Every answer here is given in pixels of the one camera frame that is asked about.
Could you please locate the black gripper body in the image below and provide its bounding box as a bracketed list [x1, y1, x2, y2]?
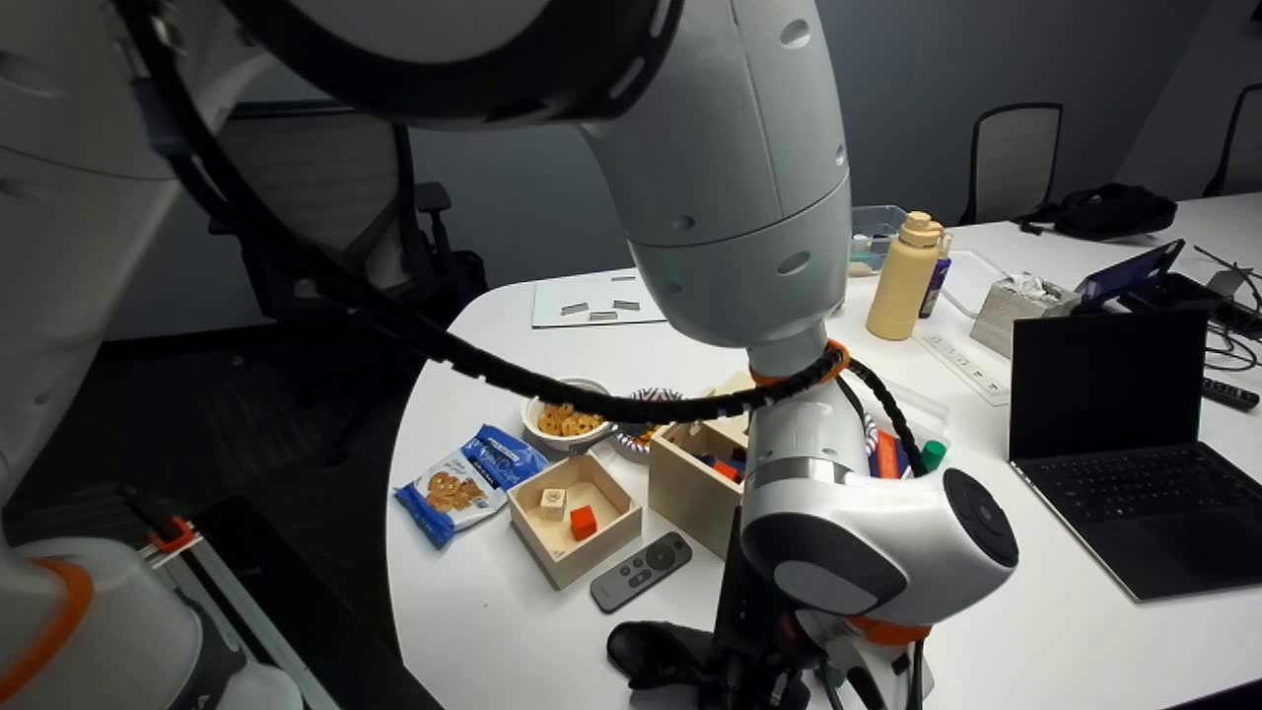
[709, 526, 859, 681]

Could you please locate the black office chair with armrests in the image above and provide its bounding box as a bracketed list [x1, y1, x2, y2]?
[212, 94, 490, 332]

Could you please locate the small white box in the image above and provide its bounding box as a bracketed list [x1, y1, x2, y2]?
[968, 275, 1076, 358]

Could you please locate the small blue bottle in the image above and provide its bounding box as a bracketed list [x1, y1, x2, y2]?
[918, 250, 959, 322]

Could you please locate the grey remote control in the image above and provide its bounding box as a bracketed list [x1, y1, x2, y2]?
[589, 529, 696, 620]

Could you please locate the black backpack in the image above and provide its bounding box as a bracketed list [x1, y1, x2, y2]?
[1031, 178, 1185, 246]

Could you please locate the black laptop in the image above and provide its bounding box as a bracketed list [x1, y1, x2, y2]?
[1006, 305, 1262, 609]

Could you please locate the grey office chair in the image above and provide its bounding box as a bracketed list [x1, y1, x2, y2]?
[964, 99, 1071, 229]
[1201, 80, 1262, 200]

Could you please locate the blue pretzel snack bag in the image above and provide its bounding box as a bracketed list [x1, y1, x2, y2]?
[390, 424, 553, 551]

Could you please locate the aluminium rail with orange clamp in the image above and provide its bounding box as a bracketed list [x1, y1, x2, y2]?
[121, 487, 340, 710]

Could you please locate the white rectangular mat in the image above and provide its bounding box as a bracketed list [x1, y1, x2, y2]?
[529, 268, 666, 332]

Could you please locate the white bowl of pretzels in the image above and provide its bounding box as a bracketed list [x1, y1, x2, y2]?
[518, 378, 618, 455]

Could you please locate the open wooden tray box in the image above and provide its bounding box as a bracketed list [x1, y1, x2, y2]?
[505, 449, 649, 593]

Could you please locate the black remote control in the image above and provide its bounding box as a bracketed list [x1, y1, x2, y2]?
[1201, 376, 1262, 414]

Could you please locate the white power strip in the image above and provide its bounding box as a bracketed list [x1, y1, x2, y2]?
[918, 326, 1015, 412]

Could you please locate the yellow mustard bottle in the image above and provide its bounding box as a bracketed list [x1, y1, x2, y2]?
[864, 208, 950, 349]

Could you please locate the small orange object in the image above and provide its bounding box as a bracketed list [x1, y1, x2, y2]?
[871, 425, 906, 480]

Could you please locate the wooden shape sorter box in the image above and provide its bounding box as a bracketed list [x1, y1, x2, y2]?
[649, 412, 758, 564]

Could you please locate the blue tablet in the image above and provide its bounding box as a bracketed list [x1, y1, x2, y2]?
[1075, 238, 1193, 307]

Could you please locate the clear plastic bin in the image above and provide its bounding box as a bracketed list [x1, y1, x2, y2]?
[844, 200, 917, 279]

